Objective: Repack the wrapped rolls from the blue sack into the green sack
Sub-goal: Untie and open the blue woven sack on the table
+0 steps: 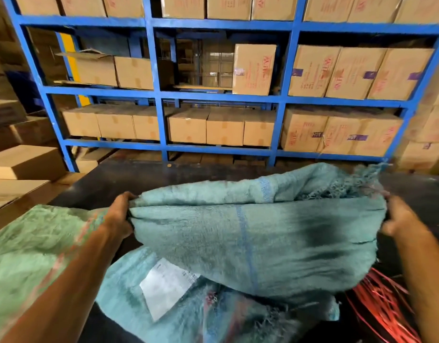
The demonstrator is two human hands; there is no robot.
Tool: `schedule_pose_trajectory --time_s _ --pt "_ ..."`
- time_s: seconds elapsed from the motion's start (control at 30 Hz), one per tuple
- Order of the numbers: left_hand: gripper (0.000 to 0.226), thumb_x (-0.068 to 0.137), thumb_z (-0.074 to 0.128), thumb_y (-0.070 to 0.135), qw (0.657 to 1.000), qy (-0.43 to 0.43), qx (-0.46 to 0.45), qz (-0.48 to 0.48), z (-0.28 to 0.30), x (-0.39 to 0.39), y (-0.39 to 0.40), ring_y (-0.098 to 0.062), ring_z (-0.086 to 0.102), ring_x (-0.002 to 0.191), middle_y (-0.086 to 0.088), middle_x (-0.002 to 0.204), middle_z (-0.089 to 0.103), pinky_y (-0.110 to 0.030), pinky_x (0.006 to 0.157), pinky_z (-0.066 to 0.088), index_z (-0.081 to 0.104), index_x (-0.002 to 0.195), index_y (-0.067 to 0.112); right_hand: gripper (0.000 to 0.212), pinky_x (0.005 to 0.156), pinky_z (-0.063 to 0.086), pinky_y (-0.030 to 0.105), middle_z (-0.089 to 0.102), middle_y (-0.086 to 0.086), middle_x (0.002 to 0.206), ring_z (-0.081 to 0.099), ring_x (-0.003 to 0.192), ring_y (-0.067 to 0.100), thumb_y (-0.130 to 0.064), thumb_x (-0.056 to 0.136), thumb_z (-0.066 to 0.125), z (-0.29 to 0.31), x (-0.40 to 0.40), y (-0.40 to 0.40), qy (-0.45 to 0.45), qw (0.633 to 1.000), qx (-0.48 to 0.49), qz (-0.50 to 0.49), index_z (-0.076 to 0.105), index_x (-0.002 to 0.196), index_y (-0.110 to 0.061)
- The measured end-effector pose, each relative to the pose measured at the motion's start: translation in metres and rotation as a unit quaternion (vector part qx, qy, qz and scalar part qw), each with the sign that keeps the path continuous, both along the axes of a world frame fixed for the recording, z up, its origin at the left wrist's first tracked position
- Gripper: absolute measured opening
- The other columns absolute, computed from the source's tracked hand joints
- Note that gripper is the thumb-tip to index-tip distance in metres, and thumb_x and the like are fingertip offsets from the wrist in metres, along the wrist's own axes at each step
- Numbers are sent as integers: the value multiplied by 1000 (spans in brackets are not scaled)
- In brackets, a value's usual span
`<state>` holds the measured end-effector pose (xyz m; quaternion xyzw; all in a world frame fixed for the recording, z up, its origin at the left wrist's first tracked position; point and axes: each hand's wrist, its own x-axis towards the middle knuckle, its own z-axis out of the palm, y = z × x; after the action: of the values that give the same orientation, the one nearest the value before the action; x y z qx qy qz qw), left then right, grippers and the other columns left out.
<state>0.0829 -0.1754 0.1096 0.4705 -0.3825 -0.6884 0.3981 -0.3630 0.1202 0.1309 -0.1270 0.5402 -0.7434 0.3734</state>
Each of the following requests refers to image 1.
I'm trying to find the pile of brown cardboard boxes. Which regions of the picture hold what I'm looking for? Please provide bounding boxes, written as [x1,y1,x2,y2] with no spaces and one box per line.
[0,0,86,234]

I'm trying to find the person's left forearm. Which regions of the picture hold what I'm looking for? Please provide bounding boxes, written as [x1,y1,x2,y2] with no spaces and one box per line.
[1,223,134,343]

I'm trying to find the green woven sack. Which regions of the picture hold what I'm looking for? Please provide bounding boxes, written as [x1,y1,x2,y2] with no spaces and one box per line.
[0,204,111,343]

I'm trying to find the yellow vertical post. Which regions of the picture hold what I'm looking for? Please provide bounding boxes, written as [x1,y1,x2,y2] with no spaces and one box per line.
[60,31,92,107]

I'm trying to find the blue metal shelf rack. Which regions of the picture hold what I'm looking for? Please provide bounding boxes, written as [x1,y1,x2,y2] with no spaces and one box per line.
[1,0,439,174]

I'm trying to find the blue woven sack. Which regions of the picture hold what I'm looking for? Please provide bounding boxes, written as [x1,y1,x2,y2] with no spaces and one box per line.
[96,161,392,343]

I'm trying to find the bundle of red plastic strings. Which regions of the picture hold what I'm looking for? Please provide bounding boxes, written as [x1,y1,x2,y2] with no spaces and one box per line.
[344,267,422,343]

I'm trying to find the person's right hand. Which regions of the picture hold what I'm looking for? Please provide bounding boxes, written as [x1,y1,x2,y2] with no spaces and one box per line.
[379,194,429,238]

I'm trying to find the tall stack of printed cartons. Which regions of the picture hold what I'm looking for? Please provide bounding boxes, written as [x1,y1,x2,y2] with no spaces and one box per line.
[394,64,439,175]

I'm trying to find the person's left hand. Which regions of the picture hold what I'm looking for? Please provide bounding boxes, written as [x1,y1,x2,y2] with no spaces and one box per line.
[104,191,138,242]

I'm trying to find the flat cardboard sheet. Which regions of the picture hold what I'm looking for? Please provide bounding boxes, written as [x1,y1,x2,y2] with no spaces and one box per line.
[173,84,234,92]

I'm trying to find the rows of red printed boxes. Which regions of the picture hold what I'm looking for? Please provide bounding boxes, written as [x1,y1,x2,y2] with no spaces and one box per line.
[13,0,439,158]

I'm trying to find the white paper label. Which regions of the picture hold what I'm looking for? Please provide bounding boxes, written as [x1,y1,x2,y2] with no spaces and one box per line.
[139,257,201,323]

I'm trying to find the person's right forearm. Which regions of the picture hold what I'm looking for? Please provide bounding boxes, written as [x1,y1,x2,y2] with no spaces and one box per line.
[393,224,439,343]

